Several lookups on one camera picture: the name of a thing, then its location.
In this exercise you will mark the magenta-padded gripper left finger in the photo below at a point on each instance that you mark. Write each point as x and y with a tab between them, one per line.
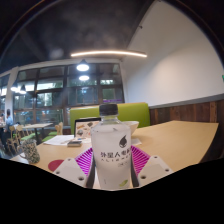
70	170

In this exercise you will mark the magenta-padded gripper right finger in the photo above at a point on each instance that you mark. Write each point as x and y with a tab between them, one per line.
155	169

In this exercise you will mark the white-labelled clear drink bottle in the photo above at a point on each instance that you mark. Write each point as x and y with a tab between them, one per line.
111	153

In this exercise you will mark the small dark box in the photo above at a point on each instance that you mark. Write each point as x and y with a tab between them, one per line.
74	143

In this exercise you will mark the white paper sheets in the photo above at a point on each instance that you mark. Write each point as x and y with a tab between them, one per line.
58	140

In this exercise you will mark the small white flat device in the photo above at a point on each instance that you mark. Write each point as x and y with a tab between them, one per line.
136	141

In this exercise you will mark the speckled patterned mug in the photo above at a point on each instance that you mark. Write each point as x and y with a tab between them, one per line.
31	151

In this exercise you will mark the sticker-covered black tablet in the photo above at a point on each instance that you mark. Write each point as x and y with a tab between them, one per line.
85	128

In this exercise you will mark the light wooden dining table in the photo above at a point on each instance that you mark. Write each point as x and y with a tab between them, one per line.
36	125

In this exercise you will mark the green-cushioned wooden chairs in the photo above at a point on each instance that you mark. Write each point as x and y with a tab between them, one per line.
20	135

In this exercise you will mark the green booth bench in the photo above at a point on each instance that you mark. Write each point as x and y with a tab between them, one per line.
133	111

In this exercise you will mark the black cone pendant lamp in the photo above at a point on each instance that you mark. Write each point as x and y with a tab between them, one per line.
22	90
14	89

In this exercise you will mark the round pendant lamp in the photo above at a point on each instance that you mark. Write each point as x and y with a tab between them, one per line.
82	66

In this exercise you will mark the curved linear ceiling light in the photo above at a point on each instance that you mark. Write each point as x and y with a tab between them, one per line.
108	53

